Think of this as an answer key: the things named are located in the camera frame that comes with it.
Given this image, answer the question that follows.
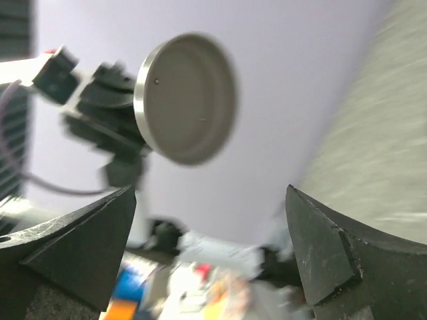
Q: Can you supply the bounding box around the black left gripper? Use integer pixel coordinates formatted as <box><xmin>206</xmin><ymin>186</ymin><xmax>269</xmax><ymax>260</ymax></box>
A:
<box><xmin>63</xmin><ymin>63</ymin><xmax>150</xmax><ymax>187</ymax></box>

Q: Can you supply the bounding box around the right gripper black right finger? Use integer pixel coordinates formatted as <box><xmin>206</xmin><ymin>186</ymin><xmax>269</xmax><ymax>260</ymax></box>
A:
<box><xmin>286</xmin><ymin>185</ymin><xmax>426</xmax><ymax>320</ymax></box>

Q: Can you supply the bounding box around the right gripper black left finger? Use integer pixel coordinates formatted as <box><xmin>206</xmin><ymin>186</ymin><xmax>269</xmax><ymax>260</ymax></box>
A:
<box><xmin>1</xmin><ymin>187</ymin><xmax>136</xmax><ymax>320</ymax></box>

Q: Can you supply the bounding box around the grey round lid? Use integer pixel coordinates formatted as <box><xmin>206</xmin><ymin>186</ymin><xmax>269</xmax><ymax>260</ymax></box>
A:
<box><xmin>133</xmin><ymin>33</ymin><xmax>239</xmax><ymax>166</ymax></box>

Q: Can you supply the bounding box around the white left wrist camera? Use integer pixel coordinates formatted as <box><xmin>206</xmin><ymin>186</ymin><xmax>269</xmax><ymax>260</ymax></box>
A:
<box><xmin>21</xmin><ymin>45</ymin><xmax>91</xmax><ymax>113</ymax></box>

